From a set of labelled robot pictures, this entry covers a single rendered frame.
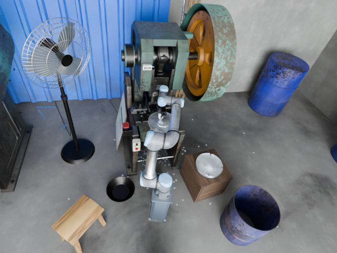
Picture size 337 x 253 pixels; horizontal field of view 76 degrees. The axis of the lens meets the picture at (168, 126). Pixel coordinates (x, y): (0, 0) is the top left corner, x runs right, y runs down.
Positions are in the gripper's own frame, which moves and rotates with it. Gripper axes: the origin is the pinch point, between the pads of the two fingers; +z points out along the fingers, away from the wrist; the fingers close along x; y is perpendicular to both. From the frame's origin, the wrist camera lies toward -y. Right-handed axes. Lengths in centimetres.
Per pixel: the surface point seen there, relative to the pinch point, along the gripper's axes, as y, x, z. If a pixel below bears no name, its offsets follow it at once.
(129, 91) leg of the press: 48, 24, 1
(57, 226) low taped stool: -65, 95, 46
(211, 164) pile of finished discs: -33, -53, 41
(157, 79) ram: 14.8, 3.4, -34.6
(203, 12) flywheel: 29, -34, -87
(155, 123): -3.4, 5.5, 1.9
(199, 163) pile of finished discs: -29, -40, 42
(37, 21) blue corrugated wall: 135, 115, -35
